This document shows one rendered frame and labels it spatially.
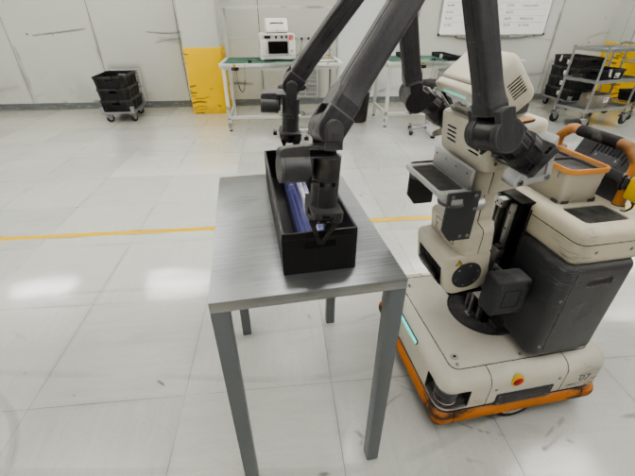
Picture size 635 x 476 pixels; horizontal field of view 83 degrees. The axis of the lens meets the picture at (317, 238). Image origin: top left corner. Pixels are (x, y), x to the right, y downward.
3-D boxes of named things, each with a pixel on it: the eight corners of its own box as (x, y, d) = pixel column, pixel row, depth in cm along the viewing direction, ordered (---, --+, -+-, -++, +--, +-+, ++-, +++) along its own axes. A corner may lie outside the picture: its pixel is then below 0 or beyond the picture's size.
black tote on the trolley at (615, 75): (601, 82, 459) (606, 70, 451) (579, 78, 482) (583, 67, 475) (623, 80, 470) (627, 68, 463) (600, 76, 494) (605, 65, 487)
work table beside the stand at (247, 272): (332, 316, 184) (336, 168, 141) (377, 458, 126) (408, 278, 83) (243, 329, 176) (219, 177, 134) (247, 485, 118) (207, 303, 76)
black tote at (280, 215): (354, 267, 87) (357, 227, 81) (283, 276, 84) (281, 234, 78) (313, 177, 134) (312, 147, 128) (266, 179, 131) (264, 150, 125)
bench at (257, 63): (232, 117, 529) (225, 57, 486) (334, 115, 542) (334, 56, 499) (227, 132, 466) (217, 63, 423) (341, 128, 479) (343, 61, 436)
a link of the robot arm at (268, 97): (298, 82, 109) (297, 72, 116) (259, 79, 108) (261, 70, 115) (296, 120, 117) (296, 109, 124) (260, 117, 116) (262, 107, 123)
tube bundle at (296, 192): (331, 258, 88) (332, 246, 86) (302, 261, 87) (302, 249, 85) (300, 178, 130) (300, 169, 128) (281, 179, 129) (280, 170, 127)
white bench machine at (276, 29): (259, 58, 474) (256, 17, 449) (292, 58, 481) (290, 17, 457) (261, 61, 443) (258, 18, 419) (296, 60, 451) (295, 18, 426)
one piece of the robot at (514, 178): (536, 173, 93) (545, 129, 87) (550, 180, 89) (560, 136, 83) (500, 180, 93) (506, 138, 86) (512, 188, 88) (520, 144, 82)
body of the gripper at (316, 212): (312, 222, 72) (314, 188, 68) (303, 200, 81) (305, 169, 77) (343, 221, 73) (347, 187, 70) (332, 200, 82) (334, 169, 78)
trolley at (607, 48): (545, 120, 515) (571, 42, 462) (591, 115, 541) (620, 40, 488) (579, 130, 472) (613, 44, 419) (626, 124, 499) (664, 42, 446)
